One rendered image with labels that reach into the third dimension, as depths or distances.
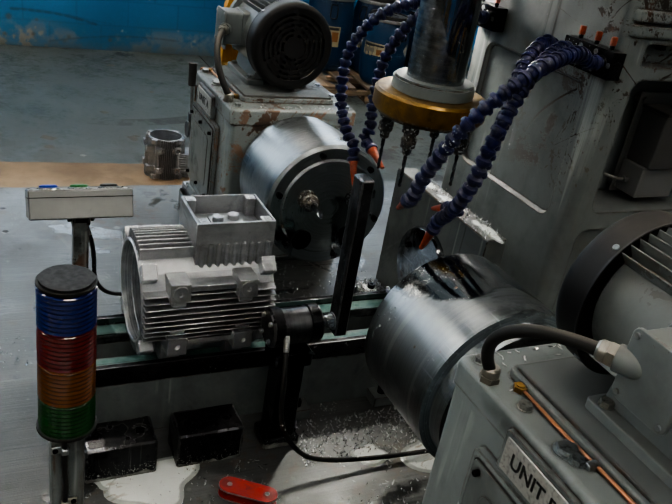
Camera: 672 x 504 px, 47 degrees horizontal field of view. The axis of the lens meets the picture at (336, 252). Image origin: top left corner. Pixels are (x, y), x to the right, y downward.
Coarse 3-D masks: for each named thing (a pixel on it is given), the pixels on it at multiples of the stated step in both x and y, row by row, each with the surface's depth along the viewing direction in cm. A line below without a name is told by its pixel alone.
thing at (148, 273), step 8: (128, 232) 116; (264, 256) 115; (272, 256) 115; (144, 264) 107; (152, 264) 108; (264, 264) 114; (272, 264) 115; (144, 272) 107; (152, 272) 107; (264, 272) 114; (272, 272) 115; (144, 280) 106; (152, 280) 107; (256, 336) 120; (136, 344) 113; (144, 344) 112; (152, 344) 113; (136, 352) 114; (144, 352) 112
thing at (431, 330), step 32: (448, 256) 108; (480, 256) 111; (416, 288) 104; (448, 288) 102; (480, 288) 101; (512, 288) 102; (384, 320) 106; (416, 320) 101; (448, 320) 98; (480, 320) 96; (512, 320) 96; (544, 320) 98; (384, 352) 105; (416, 352) 99; (448, 352) 95; (480, 352) 94; (384, 384) 107; (416, 384) 98; (448, 384) 94; (416, 416) 98
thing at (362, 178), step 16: (368, 176) 107; (352, 192) 108; (368, 192) 106; (352, 208) 108; (368, 208) 107; (352, 224) 108; (352, 240) 109; (352, 256) 110; (352, 272) 111; (336, 288) 114; (352, 288) 113; (336, 304) 115; (336, 320) 115
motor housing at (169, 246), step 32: (128, 256) 121; (160, 256) 110; (192, 256) 112; (128, 288) 122; (160, 288) 109; (192, 288) 109; (224, 288) 111; (128, 320) 120; (160, 320) 109; (192, 320) 112; (224, 320) 113; (256, 320) 116
